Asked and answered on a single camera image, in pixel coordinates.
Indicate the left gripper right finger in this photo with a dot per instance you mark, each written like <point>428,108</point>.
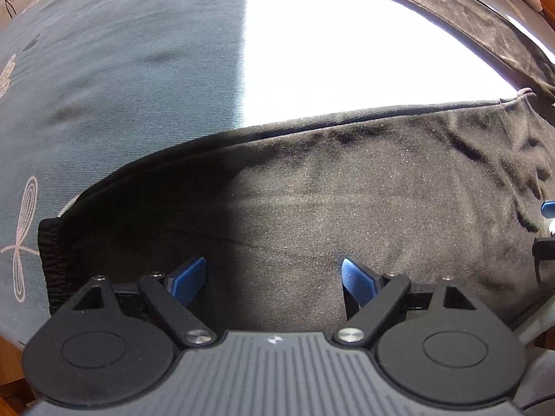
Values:
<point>360,283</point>

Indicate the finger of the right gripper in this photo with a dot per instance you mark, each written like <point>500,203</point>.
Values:
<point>548,208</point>

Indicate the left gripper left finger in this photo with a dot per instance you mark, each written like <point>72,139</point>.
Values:
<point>187,280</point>

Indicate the black track pants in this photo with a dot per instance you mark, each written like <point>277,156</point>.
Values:
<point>423,190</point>

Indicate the blue floral bed sheet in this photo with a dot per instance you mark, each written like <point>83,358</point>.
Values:
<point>91,86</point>

